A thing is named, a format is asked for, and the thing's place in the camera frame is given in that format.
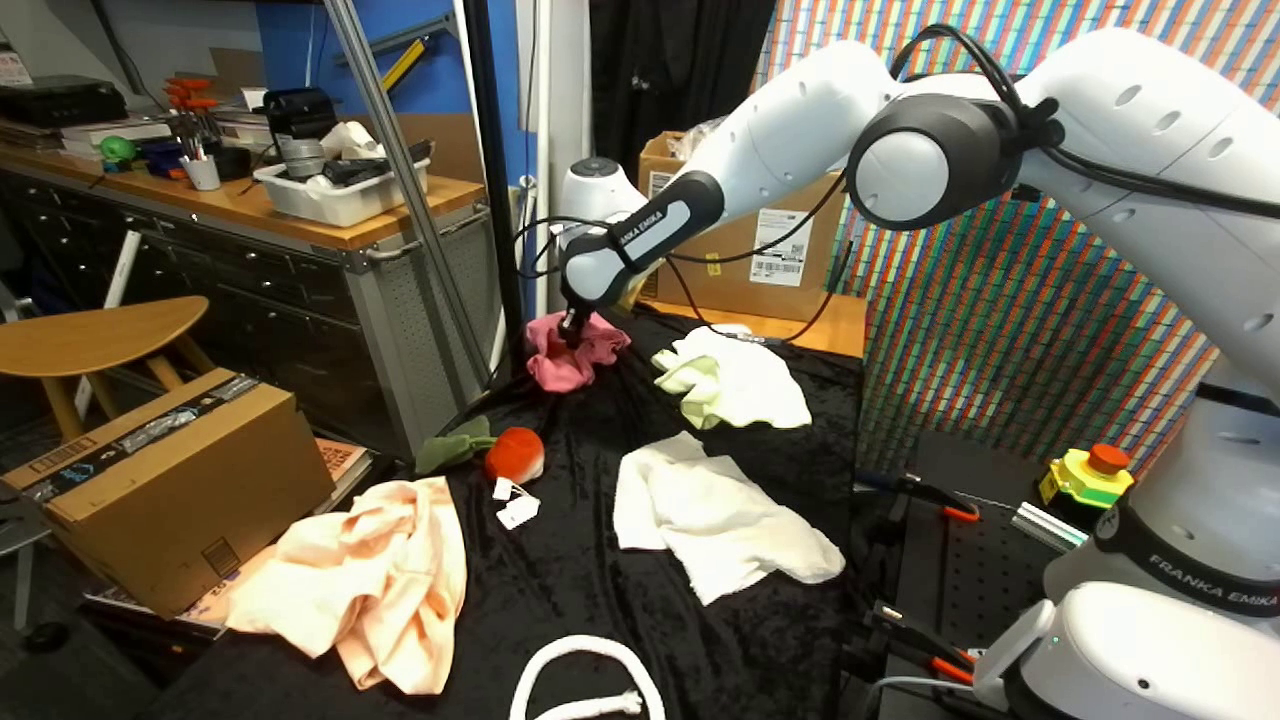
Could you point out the black flat case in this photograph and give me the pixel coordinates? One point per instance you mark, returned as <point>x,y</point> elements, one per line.
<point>62,106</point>

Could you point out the wooden stool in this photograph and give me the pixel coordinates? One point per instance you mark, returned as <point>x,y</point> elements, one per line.
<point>94,342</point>

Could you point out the black table cloth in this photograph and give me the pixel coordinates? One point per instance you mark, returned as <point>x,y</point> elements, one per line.
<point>562,585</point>

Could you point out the large cardboard box white label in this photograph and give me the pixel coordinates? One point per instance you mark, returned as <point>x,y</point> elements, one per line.
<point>724,272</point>

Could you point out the cream white towel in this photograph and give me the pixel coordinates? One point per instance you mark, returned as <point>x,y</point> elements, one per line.
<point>713,520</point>

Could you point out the wooden top grey workbench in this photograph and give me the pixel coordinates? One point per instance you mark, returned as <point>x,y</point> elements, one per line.
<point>395,307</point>

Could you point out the black vertical pole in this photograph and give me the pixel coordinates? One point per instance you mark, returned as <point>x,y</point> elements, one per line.
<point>490,133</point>

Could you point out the grey metal diagonal pole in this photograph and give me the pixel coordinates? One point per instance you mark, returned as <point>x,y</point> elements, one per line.
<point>401,172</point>

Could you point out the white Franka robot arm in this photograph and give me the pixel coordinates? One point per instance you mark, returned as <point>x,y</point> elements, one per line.
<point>1172,160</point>

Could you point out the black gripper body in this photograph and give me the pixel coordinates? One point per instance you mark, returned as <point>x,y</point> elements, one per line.
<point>582,320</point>

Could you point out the black curtain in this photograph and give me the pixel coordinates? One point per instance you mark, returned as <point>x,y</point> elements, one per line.
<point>664,65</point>

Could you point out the small white paper tag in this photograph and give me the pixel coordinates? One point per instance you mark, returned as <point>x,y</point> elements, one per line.
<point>503,489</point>

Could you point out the peach white t-shirt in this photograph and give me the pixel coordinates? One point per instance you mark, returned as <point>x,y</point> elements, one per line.
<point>375,575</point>

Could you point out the white plastic bin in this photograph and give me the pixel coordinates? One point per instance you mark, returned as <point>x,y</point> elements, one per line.
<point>333,200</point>

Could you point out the wooden shelf board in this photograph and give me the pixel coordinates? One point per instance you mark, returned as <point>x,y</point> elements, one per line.
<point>813,332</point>

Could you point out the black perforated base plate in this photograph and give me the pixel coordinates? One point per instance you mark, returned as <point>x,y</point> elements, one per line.
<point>985,585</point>

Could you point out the pale green white t-shirt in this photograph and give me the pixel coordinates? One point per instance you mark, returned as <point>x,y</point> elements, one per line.
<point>740,382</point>

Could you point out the yellow red emergency stop button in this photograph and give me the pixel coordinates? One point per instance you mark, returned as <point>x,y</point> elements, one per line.
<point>1084,476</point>

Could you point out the pink t-shirt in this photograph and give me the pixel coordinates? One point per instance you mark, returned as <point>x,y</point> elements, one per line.
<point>566,367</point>

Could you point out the brown cardboard box black tape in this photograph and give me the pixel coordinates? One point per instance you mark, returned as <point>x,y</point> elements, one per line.
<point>175,507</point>

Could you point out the silver metal bar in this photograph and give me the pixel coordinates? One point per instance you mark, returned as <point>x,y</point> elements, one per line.
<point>1047,525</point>

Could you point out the white cup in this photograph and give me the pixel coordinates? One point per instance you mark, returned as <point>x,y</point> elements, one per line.
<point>203,172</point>

